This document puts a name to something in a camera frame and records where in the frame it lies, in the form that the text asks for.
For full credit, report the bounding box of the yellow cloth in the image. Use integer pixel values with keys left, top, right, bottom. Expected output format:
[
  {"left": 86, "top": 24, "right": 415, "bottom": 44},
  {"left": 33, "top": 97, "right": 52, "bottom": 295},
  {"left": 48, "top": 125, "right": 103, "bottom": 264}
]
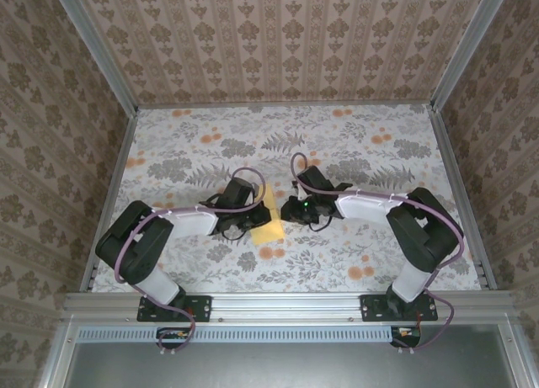
[{"left": 249, "top": 183, "right": 286, "bottom": 249}]

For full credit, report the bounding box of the grey metal sheet panel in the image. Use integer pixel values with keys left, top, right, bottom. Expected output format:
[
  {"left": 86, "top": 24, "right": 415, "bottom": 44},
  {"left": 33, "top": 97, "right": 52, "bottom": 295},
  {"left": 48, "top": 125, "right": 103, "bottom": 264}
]
[{"left": 67, "top": 341, "right": 521, "bottom": 388}]

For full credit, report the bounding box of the floral print tablecloth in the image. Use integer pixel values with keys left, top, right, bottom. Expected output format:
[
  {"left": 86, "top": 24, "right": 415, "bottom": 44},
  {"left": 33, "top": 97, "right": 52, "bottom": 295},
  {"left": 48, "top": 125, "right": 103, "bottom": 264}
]
[{"left": 90, "top": 104, "right": 484, "bottom": 295}]

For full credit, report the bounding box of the small black electronics board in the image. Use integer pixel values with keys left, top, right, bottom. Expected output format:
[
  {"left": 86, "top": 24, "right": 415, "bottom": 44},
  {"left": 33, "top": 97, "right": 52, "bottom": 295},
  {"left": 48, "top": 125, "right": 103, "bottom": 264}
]
[
  {"left": 390, "top": 325, "right": 423, "bottom": 348},
  {"left": 156, "top": 327, "right": 191, "bottom": 350}
]

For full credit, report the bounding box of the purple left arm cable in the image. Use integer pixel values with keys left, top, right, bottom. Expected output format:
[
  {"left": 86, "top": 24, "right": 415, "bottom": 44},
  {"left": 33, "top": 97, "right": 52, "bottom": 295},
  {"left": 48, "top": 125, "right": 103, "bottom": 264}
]
[{"left": 114, "top": 167, "right": 267, "bottom": 358}]

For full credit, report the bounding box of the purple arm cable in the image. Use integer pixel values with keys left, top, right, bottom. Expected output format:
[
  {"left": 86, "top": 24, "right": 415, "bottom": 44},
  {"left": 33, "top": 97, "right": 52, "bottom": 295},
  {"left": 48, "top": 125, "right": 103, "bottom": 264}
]
[
  {"left": 114, "top": 167, "right": 267, "bottom": 358},
  {"left": 289, "top": 151, "right": 466, "bottom": 355}
]

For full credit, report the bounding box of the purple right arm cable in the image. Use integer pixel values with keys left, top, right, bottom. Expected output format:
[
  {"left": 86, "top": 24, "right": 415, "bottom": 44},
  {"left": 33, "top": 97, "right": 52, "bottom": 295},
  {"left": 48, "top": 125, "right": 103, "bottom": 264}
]
[{"left": 289, "top": 151, "right": 466, "bottom": 355}]

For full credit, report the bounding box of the thin aluminium table rail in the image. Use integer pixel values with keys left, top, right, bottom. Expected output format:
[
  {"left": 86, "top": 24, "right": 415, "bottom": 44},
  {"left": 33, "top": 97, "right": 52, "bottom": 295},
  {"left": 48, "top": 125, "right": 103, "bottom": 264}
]
[{"left": 136, "top": 103, "right": 435, "bottom": 109}]

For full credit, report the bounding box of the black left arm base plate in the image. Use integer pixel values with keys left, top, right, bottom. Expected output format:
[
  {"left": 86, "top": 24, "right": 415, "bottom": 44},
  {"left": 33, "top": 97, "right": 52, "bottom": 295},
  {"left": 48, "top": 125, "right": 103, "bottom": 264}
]
[{"left": 136, "top": 294, "right": 214, "bottom": 323}]

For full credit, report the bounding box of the wide aluminium frame rail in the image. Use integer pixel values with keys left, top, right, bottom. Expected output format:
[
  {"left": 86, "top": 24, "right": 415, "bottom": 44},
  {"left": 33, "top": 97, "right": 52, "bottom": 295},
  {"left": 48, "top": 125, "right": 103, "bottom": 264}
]
[{"left": 62, "top": 290, "right": 517, "bottom": 322}]

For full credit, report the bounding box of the aluminium table side rail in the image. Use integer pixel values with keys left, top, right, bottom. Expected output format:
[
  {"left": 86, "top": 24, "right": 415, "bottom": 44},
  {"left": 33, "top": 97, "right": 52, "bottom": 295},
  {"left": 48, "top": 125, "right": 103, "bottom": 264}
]
[
  {"left": 79, "top": 108, "right": 140, "bottom": 295},
  {"left": 429, "top": 105, "right": 498, "bottom": 292}
]

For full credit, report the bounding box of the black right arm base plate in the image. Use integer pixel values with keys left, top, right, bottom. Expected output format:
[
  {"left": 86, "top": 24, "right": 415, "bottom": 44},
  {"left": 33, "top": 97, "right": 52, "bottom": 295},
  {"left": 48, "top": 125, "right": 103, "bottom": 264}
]
[{"left": 360, "top": 294, "right": 440, "bottom": 323}]

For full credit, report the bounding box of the slotted grey cable duct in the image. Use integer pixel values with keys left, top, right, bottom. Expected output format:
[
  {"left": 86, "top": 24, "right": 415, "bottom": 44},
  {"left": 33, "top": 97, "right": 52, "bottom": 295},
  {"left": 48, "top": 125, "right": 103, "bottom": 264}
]
[{"left": 77, "top": 327, "right": 422, "bottom": 342}]

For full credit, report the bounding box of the aluminium corner post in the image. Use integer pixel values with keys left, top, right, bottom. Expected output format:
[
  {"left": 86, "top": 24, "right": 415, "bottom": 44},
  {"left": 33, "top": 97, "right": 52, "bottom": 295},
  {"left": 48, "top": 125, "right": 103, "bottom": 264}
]
[
  {"left": 49, "top": 0, "right": 140, "bottom": 114},
  {"left": 431, "top": 0, "right": 513, "bottom": 111}
]

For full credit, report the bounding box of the aluminium lower frame rail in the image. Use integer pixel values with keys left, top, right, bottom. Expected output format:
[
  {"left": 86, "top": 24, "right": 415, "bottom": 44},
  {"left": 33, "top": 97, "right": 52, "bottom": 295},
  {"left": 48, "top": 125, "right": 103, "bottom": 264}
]
[
  {"left": 35, "top": 320, "right": 81, "bottom": 388},
  {"left": 499, "top": 320, "right": 539, "bottom": 388}
]

